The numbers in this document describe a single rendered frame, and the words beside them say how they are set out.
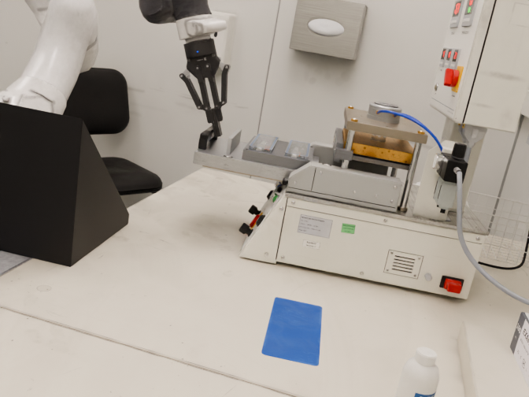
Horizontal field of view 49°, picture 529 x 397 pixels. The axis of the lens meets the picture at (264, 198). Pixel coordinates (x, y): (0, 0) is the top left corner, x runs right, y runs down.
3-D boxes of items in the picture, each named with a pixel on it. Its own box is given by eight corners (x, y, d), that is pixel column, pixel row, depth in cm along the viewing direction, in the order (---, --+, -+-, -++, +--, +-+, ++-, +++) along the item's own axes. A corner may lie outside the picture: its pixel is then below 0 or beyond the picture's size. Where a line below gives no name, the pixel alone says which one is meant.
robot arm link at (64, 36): (9, 49, 120) (57, -33, 131) (21, 98, 136) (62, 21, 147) (61, 67, 121) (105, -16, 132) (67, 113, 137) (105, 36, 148)
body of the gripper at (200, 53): (217, 36, 144) (225, 74, 146) (184, 43, 145) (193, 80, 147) (212, 36, 137) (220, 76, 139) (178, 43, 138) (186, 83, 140)
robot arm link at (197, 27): (179, 21, 145) (185, 43, 146) (168, 20, 133) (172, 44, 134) (228, 11, 143) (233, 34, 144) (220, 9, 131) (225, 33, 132)
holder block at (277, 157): (312, 156, 155) (314, 146, 155) (309, 172, 136) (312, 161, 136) (252, 144, 157) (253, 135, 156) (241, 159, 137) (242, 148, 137)
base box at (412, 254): (439, 252, 166) (455, 195, 161) (469, 311, 130) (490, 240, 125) (257, 216, 169) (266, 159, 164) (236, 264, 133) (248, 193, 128)
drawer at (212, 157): (316, 169, 157) (322, 142, 155) (314, 190, 136) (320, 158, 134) (210, 150, 159) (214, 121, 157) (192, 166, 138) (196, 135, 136)
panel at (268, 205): (256, 217, 167) (293, 165, 162) (239, 253, 138) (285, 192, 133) (249, 213, 167) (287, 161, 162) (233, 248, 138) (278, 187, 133)
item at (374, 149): (403, 154, 153) (412, 119, 150) (415, 172, 132) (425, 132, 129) (339, 142, 154) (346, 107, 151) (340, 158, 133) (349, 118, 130)
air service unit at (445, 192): (443, 202, 130) (460, 137, 126) (456, 221, 116) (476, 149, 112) (419, 197, 130) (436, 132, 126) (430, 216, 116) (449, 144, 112)
